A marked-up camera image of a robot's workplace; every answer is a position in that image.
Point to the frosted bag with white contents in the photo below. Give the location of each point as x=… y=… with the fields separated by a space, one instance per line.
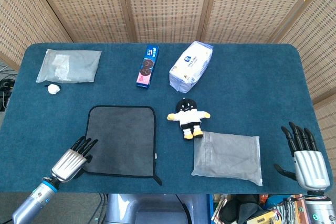
x=71 y=66

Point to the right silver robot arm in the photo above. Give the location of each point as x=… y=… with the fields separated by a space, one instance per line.
x=321 y=208

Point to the woven wicker folding screen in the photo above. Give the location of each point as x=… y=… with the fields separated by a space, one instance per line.
x=168 y=6

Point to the frosted bag with grey cloth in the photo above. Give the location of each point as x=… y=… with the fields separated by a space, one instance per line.
x=228 y=158

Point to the grey blue robot torso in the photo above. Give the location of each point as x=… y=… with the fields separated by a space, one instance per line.
x=152 y=209

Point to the white crumpled paper ball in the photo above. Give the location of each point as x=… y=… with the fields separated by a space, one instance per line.
x=53 y=89

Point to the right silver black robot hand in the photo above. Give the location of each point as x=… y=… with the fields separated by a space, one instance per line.
x=311 y=166

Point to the black white plush doll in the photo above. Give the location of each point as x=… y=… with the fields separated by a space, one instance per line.
x=189 y=117

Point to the grey and green microfibre cloth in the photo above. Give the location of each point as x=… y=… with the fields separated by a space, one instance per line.
x=123 y=140

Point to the blue cookie box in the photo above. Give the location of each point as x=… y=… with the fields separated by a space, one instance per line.
x=147 y=69

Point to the white tissue pack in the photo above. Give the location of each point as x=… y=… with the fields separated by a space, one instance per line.
x=189 y=66

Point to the yellow black box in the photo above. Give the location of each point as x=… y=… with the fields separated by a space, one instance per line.
x=262 y=218

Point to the black cloth bundle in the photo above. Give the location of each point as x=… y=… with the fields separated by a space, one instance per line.
x=241 y=207

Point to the blue carpet table cover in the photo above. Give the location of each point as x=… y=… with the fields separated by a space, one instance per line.
x=236 y=103

